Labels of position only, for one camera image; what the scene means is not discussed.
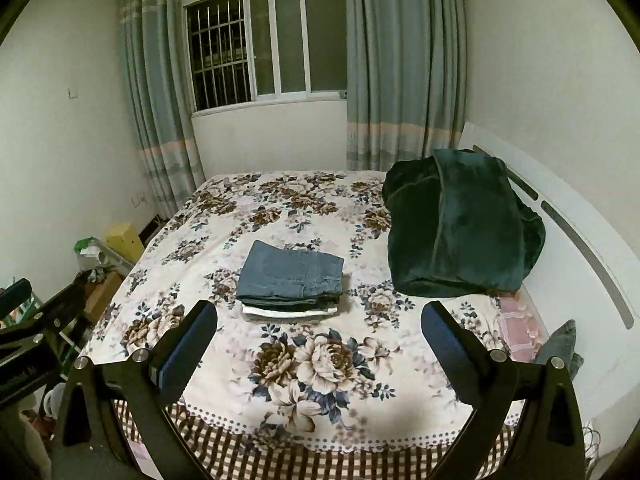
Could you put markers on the pink quilted mattress pad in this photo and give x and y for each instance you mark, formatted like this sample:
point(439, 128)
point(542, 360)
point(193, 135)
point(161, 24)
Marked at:
point(520, 325)

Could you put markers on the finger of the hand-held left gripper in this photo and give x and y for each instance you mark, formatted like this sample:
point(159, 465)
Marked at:
point(14, 294)
point(60, 305)

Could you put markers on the dark green plush blanket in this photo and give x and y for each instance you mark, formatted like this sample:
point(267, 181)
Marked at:
point(465, 225)

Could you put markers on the grey crumpled cloth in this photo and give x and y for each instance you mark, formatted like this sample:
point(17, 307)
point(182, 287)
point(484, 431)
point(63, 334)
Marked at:
point(562, 345)

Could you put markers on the white framed barred window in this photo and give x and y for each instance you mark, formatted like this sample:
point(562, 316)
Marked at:
point(270, 35)

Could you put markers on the blue denim pants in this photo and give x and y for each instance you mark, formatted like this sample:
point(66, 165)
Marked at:
point(287, 270)

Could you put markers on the white bed headboard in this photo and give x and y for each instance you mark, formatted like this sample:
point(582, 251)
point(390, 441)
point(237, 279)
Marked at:
point(560, 185)

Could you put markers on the white wall switch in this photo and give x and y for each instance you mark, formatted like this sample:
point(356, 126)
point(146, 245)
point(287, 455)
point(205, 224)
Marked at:
point(73, 91)

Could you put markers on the yellow box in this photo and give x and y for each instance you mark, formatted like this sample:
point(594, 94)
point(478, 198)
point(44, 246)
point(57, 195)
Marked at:
point(125, 241)

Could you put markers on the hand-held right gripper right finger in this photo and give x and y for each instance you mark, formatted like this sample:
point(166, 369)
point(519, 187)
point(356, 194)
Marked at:
point(445, 350)

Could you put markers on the folded white pants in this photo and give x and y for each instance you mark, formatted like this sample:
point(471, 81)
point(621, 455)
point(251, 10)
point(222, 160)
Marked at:
point(280, 313)

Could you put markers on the white wall socket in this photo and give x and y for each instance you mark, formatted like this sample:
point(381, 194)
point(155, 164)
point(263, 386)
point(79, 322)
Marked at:
point(140, 201)

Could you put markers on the green and white packet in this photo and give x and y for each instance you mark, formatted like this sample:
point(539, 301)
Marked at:
point(87, 248)

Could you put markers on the brown cardboard box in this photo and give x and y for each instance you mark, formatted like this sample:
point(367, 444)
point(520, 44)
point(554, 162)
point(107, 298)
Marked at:
point(102, 290)

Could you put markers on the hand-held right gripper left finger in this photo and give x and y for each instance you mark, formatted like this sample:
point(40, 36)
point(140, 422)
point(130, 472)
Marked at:
point(182, 355)

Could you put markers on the floral bedspread bed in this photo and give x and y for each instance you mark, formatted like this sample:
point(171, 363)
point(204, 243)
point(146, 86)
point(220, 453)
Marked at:
point(240, 200)

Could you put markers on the grey-blue striped curtain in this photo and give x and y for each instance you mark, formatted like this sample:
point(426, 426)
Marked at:
point(400, 60)
point(160, 110)

